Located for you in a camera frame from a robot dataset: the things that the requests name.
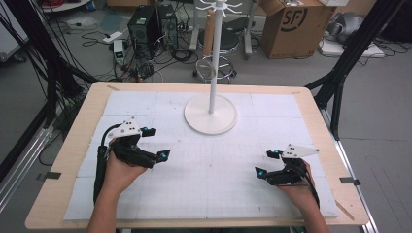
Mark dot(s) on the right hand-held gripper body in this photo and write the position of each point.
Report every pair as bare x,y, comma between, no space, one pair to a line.
291,173

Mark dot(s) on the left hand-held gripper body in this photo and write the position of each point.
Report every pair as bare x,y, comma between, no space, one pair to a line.
132,152

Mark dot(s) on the white hook stand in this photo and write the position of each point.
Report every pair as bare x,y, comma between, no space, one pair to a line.
210,118

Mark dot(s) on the person's right hand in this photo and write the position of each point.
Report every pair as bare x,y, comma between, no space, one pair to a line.
301,194

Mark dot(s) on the person's left hand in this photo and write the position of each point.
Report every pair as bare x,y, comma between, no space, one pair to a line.
120,176

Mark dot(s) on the white foam mat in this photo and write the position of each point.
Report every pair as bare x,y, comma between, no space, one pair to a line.
200,187

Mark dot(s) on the black tape strip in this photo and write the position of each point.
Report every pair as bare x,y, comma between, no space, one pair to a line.
350,181
50,175

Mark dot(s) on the white device with green display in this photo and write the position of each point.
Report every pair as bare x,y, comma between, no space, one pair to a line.
118,51

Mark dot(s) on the large black computer tower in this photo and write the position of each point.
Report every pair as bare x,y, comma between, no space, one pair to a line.
142,32

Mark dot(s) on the white power strip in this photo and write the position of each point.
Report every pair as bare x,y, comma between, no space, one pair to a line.
112,37

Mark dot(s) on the slim black computer tower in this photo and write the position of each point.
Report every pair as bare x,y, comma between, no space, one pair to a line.
168,26

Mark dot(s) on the grey metal stand leg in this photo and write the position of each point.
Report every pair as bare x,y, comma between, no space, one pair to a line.
248,32
194,29

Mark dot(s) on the black round stool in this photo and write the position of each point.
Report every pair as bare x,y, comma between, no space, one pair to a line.
226,40

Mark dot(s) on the brown cardboard box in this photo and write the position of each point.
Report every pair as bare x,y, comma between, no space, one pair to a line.
291,32

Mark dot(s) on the white flat board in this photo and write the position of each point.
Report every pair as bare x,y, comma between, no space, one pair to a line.
353,50

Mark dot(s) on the dark grey device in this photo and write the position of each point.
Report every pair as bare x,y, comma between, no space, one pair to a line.
345,26

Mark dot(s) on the round white table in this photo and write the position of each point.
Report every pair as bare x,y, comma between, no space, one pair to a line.
64,5

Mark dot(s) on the aluminium rail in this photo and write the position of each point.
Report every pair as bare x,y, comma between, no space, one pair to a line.
356,181
22,165

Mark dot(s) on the black metal frame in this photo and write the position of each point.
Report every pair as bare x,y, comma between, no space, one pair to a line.
48,58
353,55

